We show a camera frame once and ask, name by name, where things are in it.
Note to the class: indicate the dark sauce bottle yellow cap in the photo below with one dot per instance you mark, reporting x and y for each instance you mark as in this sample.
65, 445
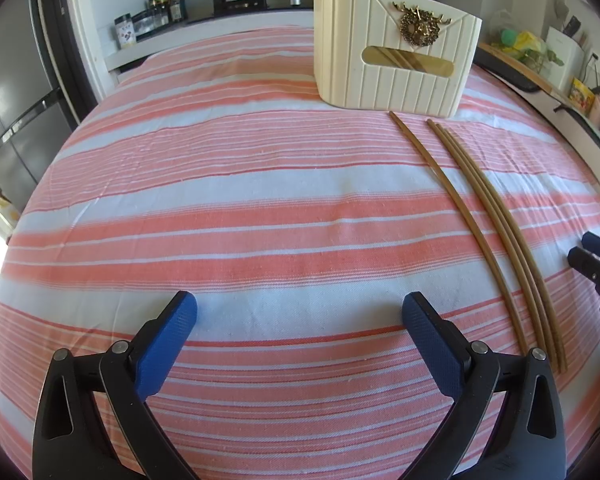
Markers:
157, 2

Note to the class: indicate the white wall outlet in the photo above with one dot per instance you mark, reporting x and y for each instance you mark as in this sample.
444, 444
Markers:
597, 66

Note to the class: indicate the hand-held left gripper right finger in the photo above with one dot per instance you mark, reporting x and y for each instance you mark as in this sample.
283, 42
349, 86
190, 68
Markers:
430, 345

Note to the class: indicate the white knife block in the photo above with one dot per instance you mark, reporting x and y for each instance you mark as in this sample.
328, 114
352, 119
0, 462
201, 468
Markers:
565, 60

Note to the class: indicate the cream ribbed utensil holder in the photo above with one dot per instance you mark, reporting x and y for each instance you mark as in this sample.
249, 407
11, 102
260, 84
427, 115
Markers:
380, 85

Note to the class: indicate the yellow plastic bag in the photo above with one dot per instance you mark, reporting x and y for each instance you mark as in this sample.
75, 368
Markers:
527, 44

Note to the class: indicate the wooden cutting board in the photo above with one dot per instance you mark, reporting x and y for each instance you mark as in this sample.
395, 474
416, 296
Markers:
530, 77

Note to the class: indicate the black door frame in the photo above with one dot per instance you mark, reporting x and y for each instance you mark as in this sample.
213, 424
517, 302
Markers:
62, 35

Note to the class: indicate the steel cleaver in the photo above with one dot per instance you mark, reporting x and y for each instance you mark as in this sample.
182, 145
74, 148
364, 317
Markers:
572, 25

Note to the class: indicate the pink striped tablecloth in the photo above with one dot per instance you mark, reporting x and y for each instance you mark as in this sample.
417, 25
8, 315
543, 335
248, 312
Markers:
255, 220

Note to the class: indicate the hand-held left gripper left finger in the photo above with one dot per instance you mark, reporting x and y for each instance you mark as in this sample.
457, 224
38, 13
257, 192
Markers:
165, 345

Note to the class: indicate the black gas hob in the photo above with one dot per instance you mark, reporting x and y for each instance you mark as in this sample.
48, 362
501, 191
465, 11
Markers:
240, 2

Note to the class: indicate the grey refrigerator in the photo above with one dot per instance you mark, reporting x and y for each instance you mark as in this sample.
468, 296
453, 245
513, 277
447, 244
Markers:
15, 75

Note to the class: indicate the black tray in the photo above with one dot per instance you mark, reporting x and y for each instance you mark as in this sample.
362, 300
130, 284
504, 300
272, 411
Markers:
500, 72

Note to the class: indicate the rack of spice jars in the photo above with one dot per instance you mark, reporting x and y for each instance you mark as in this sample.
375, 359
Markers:
150, 25

